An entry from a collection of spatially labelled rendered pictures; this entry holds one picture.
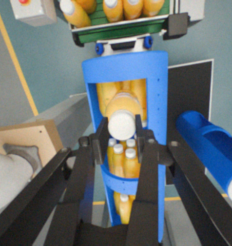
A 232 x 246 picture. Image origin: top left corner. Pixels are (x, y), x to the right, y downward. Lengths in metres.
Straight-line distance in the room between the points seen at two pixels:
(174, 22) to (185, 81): 0.98
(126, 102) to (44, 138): 0.55
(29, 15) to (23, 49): 1.38
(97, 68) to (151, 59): 0.14
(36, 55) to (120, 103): 1.73
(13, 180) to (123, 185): 0.44
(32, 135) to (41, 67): 1.25
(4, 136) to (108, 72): 0.63
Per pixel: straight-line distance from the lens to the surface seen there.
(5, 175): 0.71
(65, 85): 1.78
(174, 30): 0.64
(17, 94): 2.13
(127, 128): 0.19
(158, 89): 0.42
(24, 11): 0.63
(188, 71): 1.57
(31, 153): 0.78
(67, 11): 0.58
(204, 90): 1.66
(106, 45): 0.70
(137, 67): 0.38
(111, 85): 0.48
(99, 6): 0.76
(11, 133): 0.81
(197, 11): 0.84
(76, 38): 0.76
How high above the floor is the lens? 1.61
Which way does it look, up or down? 68 degrees down
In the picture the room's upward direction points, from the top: 167 degrees counter-clockwise
